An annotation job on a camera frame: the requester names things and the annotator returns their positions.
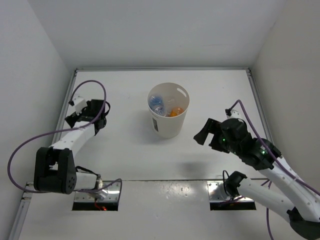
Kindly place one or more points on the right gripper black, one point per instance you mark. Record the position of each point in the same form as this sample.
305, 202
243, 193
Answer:
211, 126

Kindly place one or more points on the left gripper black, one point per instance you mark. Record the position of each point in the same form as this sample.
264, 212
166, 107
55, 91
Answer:
71, 119

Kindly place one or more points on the orange juice bottle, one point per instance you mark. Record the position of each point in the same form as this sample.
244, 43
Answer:
176, 111

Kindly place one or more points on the blue label plastic bottle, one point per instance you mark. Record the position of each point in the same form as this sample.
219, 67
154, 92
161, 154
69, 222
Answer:
155, 100

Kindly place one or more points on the clear bottle white cap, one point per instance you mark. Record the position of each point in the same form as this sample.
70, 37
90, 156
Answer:
169, 103

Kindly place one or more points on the clear bottle blue-white cap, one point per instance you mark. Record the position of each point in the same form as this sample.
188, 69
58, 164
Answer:
160, 110

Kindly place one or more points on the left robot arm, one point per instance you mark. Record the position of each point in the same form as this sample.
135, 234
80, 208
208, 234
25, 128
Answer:
55, 170

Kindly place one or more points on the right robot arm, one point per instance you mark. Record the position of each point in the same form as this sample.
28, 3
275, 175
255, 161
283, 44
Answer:
296, 204

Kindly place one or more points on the white round plastic bin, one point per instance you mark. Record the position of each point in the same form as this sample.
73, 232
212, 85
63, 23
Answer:
169, 127

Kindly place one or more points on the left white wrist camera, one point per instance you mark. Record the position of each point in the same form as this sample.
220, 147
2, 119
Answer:
78, 102

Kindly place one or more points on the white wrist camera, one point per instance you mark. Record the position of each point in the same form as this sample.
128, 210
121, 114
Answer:
233, 114
78, 102

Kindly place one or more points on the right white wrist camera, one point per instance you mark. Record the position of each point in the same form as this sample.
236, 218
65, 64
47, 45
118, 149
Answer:
233, 114

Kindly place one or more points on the aluminium frame rail back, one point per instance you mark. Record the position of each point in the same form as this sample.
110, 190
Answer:
182, 68

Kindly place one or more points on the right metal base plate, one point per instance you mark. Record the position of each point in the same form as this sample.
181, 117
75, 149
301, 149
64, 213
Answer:
216, 193

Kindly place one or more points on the metal base plate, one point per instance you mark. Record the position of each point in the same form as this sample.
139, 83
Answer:
216, 193
111, 194

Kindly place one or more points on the aluminium frame rail right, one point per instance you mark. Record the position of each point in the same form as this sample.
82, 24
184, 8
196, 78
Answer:
258, 103

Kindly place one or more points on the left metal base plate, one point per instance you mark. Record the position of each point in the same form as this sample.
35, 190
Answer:
111, 194

